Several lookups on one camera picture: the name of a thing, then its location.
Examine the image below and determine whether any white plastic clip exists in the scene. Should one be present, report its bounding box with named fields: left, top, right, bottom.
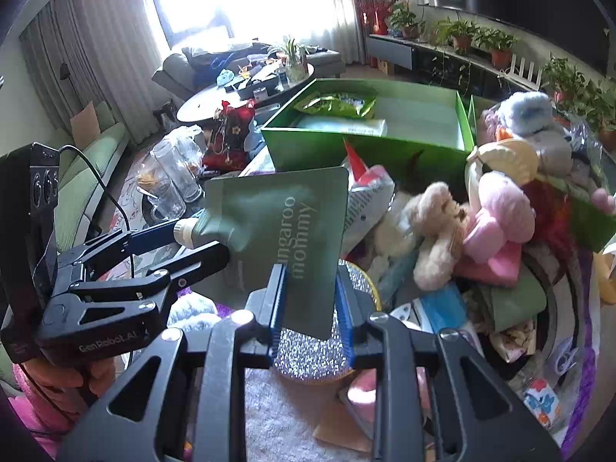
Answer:
left=552, top=341, right=579, bottom=377

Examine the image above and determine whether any pink plush toy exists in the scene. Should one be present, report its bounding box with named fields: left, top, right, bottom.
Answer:
left=474, top=171, right=537, bottom=247

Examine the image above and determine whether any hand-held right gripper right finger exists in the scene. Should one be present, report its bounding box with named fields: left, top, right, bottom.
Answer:
left=336, top=269, right=561, bottom=462

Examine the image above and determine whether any cream dumpling mold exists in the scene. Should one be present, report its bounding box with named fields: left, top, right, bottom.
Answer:
left=465, top=137, right=540, bottom=189

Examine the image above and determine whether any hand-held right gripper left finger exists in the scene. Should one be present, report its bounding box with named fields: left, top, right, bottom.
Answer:
left=58, top=264, right=290, bottom=462

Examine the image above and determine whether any blue white plush toy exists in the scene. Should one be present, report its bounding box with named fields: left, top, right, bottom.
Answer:
left=495, top=90, right=555, bottom=132

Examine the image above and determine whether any pale window curtain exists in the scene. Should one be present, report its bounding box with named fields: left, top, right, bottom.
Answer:
left=331, top=0, right=382, bottom=67

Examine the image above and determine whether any pink heart toy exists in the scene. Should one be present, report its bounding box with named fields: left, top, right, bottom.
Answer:
left=591, top=187, right=616, bottom=216

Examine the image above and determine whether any tan cushion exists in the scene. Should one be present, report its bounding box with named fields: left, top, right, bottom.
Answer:
left=69, top=100, right=105, bottom=141

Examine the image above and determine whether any white printed bag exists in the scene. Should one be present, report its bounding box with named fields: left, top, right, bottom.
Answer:
left=343, top=139, right=398, bottom=254

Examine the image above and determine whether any white router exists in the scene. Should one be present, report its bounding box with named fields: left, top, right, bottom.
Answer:
left=504, top=52, right=546, bottom=93

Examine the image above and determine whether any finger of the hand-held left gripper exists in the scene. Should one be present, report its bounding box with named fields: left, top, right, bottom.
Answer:
left=89, top=220, right=182, bottom=270
left=71, top=242, right=232, bottom=309

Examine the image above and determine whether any tan cloth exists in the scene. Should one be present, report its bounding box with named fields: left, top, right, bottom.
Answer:
left=312, top=384, right=377, bottom=454

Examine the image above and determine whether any grey plush toy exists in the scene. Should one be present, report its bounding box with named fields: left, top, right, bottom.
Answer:
left=533, top=124, right=579, bottom=175

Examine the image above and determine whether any red flower decoration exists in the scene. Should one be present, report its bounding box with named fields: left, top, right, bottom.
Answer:
left=355, top=0, right=394, bottom=38

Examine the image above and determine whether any round dark coffee table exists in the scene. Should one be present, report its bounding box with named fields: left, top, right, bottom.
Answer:
left=174, top=62, right=317, bottom=124

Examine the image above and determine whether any black tray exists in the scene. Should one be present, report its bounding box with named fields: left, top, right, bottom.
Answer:
left=232, top=69, right=290, bottom=103

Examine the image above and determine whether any silver steel wool scrubber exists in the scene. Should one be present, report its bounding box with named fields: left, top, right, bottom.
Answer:
left=273, top=259, right=382, bottom=382

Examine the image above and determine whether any clear plastic wrap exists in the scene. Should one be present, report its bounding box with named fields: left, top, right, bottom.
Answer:
left=567, top=119, right=608, bottom=180

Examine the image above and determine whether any olive green cloth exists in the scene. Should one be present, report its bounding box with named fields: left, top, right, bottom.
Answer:
left=475, top=268, right=550, bottom=334

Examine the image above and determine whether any red feather toy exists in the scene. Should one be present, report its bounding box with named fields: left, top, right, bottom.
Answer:
left=521, top=180, right=579, bottom=261

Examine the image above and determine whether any green sofa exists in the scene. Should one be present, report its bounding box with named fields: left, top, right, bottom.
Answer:
left=0, top=100, right=132, bottom=261

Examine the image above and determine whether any black floor lamp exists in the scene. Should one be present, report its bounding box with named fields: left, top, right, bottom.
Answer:
left=57, top=59, right=74, bottom=107

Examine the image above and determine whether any beige teddy bear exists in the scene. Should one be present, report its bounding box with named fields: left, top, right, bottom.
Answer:
left=374, top=180, right=475, bottom=293

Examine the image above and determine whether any row of potted plants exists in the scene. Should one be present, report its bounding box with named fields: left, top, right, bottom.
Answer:
left=384, top=0, right=616, bottom=151

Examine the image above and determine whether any person's left forearm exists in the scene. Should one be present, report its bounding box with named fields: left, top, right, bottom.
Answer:
left=12, top=366, right=73, bottom=444

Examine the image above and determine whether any red flowered bag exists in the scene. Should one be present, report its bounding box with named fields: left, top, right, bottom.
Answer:
left=201, top=97, right=257, bottom=172

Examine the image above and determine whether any pink knit toy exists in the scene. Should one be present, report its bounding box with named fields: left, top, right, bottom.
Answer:
left=478, top=107, right=507, bottom=146

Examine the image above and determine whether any spider plant in glass vase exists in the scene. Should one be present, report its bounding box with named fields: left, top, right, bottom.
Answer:
left=273, top=35, right=310, bottom=84

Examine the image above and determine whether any black round basket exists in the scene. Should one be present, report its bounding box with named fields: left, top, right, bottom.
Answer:
left=481, top=245, right=577, bottom=387

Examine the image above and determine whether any group of glass jars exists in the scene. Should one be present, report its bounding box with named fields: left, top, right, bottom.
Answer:
left=136, top=124, right=206, bottom=221

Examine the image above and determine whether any green snack bag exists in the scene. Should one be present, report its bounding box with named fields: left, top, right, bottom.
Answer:
left=293, top=93, right=379, bottom=122

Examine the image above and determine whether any grey curtain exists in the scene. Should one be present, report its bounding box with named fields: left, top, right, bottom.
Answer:
left=18, top=0, right=170, bottom=146

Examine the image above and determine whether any yellow wooden side table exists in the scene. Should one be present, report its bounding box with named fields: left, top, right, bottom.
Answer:
left=588, top=249, right=616, bottom=305

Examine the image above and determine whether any person's left hand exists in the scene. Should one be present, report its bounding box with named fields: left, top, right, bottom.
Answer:
left=22, top=353, right=119, bottom=410

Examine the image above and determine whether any green cardboard box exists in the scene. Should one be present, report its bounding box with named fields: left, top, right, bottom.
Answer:
left=260, top=78, right=478, bottom=184
left=467, top=95, right=616, bottom=254

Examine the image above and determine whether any dark green spout pouch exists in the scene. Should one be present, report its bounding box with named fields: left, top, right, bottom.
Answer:
left=173, top=166, right=350, bottom=343

